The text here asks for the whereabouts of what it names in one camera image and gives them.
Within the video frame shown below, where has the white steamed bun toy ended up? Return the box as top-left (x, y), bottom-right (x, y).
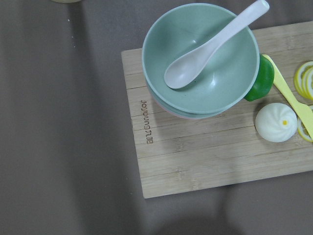
top-left (255, 103), bottom-right (297, 142)

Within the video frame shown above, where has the lemon slices toy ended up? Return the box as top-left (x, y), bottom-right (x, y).
top-left (293, 61), bottom-right (313, 142)

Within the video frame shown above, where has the green toy vegetable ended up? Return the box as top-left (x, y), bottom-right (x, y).
top-left (244, 54), bottom-right (274, 102)

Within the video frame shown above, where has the yellow plastic knife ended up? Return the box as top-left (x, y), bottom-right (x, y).
top-left (262, 54), bottom-right (313, 139)

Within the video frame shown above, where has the bamboo cutting board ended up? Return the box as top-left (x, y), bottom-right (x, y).
top-left (120, 21), bottom-right (313, 199)

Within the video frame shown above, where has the white ceramic spoon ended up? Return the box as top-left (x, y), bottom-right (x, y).
top-left (164, 0), bottom-right (269, 89)

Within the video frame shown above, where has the green stacked bowl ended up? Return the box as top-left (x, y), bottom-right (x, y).
top-left (142, 3), bottom-right (260, 119)

